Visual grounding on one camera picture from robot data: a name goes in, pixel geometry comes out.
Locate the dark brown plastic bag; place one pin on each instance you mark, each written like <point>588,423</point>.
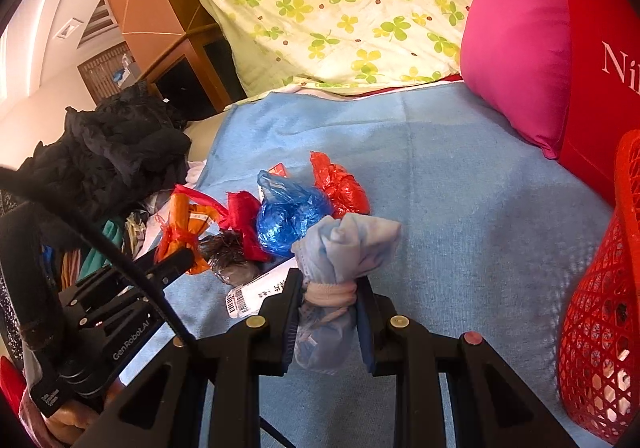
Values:
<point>232,260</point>

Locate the large red plastic bag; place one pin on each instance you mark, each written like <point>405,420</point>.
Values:
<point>342,188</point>

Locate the pile of mixed clothes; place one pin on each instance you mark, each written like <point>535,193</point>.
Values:
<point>112,233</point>

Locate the small red plastic bag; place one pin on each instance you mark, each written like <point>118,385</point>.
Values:
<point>245,223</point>

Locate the black spotted cloth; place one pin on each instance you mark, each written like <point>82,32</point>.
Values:
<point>7,298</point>

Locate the wooden lattice door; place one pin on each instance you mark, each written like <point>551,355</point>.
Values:
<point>107,72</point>

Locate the light blue towel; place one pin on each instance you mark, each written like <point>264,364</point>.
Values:
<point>450,177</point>

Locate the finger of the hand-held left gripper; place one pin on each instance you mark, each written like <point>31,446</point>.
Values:
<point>167,265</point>

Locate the black clothing pile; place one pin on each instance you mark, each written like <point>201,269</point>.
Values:
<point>115,147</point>

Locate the wooden cabinet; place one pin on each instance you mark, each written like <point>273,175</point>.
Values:
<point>165,27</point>

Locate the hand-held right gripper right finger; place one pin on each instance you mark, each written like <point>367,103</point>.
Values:
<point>365,330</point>

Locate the orange plastic bag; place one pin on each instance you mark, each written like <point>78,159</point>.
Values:
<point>177,228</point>

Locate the white barcode label packet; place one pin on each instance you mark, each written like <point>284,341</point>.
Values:
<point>250,295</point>

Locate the light blue cloth bundle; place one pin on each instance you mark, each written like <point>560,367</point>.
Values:
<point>345,248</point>

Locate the green clover print quilt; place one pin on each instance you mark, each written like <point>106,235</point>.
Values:
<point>340,2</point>

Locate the red plastic mesh basket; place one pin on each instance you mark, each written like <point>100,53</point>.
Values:
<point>600,318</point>

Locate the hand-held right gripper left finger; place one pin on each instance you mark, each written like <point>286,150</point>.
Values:
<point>287,328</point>

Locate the pink pillow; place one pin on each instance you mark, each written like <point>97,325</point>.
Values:
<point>520,52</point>

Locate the person's left hand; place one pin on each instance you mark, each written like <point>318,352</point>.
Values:
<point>67,424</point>

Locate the blue plastic bag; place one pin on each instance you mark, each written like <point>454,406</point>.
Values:
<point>292,220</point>

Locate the red cloth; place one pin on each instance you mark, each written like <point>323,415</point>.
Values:
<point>11,383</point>

